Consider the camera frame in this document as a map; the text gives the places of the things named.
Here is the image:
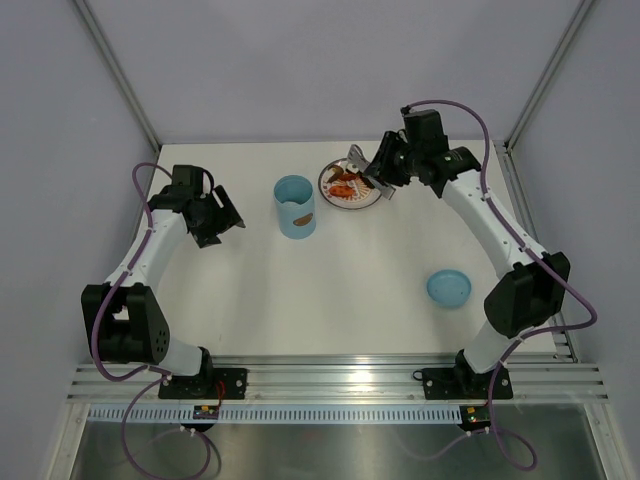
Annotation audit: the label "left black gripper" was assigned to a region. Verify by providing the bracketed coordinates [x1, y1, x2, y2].
[191, 186, 243, 248]

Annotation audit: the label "blue cylindrical lunch container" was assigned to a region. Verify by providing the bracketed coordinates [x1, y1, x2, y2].
[273, 175, 316, 240]

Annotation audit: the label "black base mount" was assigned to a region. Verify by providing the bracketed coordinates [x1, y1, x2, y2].
[412, 367, 514, 401]
[158, 367, 248, 400]

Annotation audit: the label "left aluminium frame post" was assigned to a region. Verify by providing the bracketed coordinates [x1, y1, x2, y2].
[69, 0, 162, 158]

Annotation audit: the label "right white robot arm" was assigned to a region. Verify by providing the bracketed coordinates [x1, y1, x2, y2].
[348, 131, 570, 396]

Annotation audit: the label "orange toy fried cutlet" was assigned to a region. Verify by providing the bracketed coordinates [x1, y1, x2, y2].
[329, 185, 355, 198]

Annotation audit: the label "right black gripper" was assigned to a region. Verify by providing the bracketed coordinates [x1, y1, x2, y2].
[362, 131, 422, 188]

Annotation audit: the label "toy fried egg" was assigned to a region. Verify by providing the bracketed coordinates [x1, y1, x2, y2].
[280, 200, 305, 208]

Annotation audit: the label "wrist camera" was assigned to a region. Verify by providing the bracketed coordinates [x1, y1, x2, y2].
[401, 108, 449, 149]
[171, 165, 205, 197]

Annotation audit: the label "aluminium front rail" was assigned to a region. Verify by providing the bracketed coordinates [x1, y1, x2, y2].
[64, 353, 609, 406]

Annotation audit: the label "blue round lid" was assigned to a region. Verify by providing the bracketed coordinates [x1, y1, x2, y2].
[425, 269, 472, 309]

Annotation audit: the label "aluminium frame post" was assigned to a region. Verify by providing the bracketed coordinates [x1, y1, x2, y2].
[504, 0, 600, 154]
[69, 0, 162, 158]

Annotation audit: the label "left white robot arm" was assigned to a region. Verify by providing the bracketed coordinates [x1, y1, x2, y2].
[81, 184, 244, 398]

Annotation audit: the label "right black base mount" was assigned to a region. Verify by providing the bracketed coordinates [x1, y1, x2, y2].
[412, 367, 514, 401]

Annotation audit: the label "right aluminium frame post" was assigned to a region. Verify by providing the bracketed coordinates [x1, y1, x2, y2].
[504, 0, 600, 154]

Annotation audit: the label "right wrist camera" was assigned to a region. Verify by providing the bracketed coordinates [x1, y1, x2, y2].
[401, 108, 449, 149]

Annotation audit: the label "patterned round plate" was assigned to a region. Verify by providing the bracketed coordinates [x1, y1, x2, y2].
[318, 159, 382, 211]

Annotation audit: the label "metal tongs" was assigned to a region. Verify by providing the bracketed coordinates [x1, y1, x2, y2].
[346, 144, 395, 200]

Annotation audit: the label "dark toy seaweed piece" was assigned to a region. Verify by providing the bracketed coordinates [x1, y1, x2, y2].
[357, 175, 376, 190]

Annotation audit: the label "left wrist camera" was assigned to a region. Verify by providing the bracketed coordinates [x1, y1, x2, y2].
[171, 165, 205, 197]

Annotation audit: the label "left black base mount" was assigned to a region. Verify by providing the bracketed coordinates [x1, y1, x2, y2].
[158, 367, 248, 400]

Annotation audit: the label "white slotted cable duct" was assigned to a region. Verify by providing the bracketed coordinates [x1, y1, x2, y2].
[88, 404, 462, 425]

